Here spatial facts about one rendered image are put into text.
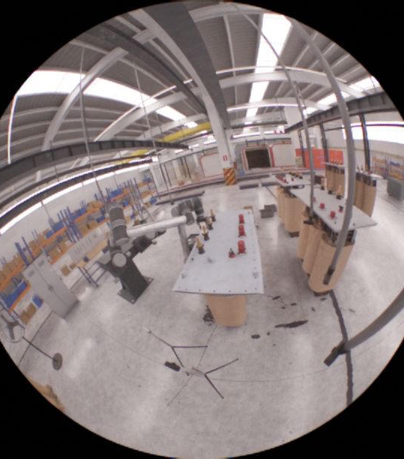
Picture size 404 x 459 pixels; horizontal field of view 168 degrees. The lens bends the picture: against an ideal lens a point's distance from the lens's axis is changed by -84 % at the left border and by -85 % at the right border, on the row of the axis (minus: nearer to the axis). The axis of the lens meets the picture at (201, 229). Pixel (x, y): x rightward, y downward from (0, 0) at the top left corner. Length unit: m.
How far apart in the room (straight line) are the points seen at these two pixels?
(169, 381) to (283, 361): 1.64
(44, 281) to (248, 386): 5.20
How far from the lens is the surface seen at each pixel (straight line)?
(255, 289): 1.12
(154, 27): 7.01
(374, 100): 9.01
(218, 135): 11.92
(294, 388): 2.40
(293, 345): 2.42
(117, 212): 1.34
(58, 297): 5.23
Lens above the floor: 2.27
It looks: 26 degrees down
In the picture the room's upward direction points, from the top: 16 degrees counter-clockwise
